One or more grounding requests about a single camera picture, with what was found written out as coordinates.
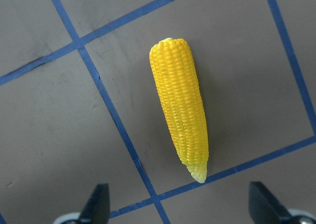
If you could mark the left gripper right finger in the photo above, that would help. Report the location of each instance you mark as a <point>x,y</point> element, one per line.
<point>264,207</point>

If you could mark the yellow corn cob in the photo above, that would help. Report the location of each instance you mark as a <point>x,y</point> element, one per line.
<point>176,80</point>

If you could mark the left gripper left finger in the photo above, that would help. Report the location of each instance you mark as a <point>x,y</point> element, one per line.
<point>97,208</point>

